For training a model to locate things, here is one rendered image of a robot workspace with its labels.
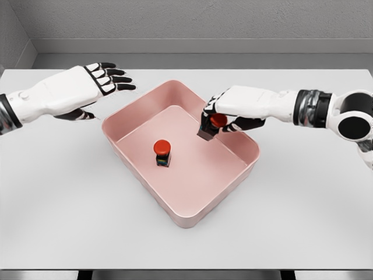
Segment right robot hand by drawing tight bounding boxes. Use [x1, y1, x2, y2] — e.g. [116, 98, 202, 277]
[200, 85, 281, 137]

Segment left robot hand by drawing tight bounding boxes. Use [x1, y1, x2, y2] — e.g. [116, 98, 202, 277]
[43, 62, 137, 121]

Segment red button industrial switch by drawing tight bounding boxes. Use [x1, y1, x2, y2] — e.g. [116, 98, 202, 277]
[153, 139, 172, 169]
[196, 113, 228, 142]

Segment pink rectangular basket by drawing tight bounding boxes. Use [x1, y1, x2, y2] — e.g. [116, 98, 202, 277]
[101, 79, 261, 229]

